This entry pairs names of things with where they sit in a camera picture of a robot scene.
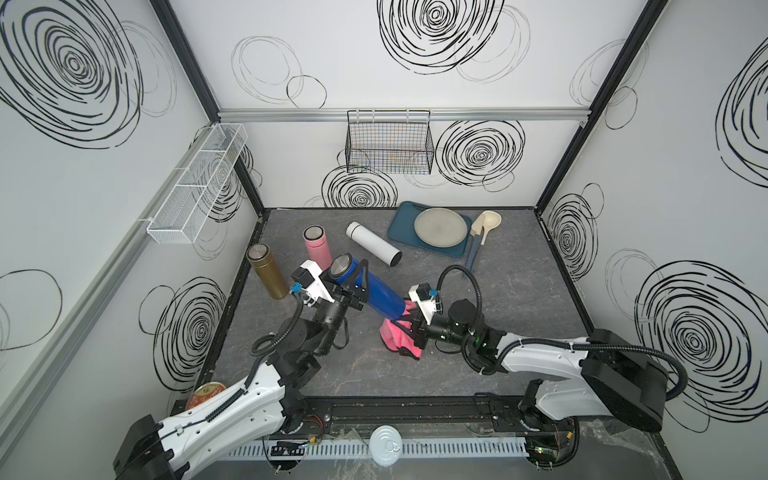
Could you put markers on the black wire basket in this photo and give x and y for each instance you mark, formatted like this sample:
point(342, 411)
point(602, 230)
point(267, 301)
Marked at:
point(395, 141)

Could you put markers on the pink thermos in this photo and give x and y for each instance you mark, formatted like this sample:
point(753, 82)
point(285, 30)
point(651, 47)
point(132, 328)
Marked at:
point(317, 246)

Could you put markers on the white round can lid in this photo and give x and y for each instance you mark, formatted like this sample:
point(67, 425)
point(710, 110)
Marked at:
point(385, 445)

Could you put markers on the gold thermos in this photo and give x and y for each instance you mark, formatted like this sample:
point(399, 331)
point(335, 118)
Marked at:
point(262, 260)

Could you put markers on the red gold round tin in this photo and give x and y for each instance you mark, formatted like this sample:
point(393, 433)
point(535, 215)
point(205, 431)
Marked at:
point(204, 393)

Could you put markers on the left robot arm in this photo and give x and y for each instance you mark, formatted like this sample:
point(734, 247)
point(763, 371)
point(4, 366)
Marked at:
point(268, 400)

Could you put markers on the teal tray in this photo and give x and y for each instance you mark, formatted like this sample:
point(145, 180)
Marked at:
point(402, 229)

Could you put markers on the white thermos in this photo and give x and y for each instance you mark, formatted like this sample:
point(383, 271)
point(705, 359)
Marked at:
point(374, 244)

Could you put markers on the white mesh shelf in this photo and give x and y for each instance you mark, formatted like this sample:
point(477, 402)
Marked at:
point(185, 210)

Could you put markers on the white slotted cable duct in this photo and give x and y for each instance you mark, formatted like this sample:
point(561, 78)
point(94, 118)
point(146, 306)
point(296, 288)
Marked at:
point(417, 448)

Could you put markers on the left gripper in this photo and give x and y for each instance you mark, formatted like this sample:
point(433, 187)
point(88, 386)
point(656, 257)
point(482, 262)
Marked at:
point(345, 297)

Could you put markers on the pink cloth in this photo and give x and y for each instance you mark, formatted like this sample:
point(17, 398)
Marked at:
point(394, 334)

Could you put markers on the grey round plate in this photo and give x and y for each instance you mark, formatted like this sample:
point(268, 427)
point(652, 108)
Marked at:
point(440, 227)

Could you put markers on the beige ladle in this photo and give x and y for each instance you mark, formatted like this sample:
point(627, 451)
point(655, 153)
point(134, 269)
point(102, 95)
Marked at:
point(490, 221)

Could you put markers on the blue thermos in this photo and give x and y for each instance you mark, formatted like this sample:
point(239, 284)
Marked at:
point(382, 298)

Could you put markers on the blue handled utensil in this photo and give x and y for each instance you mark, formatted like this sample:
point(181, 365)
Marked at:
point(475, 239)

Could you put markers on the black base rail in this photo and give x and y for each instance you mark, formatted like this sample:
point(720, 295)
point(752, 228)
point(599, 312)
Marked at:
point(323, 414)

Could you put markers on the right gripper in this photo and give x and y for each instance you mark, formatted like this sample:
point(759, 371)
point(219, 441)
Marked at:
point(420, 328)

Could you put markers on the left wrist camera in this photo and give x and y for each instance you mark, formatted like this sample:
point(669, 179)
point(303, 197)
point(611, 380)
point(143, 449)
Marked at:
point(308, 286)

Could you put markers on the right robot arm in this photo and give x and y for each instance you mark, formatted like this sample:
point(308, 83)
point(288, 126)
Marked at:
point(595, 376)

